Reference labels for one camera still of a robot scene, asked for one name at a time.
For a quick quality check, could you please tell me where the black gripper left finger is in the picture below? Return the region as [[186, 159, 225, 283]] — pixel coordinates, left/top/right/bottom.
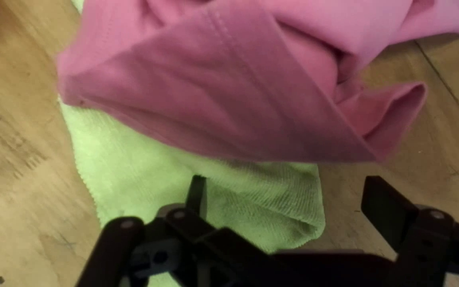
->
[[75, 173, 274, 287]]

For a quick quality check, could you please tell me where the yellow cloth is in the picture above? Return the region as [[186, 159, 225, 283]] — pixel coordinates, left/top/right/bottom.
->
[[59, 100, 327, 287]]

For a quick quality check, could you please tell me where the pink cloth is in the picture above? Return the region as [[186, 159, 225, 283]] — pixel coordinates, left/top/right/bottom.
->
[[56, 0, 459, 164]]

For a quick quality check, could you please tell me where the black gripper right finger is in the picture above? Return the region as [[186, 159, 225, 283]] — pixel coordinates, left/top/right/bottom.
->
[[360, 175, 459, 287]]

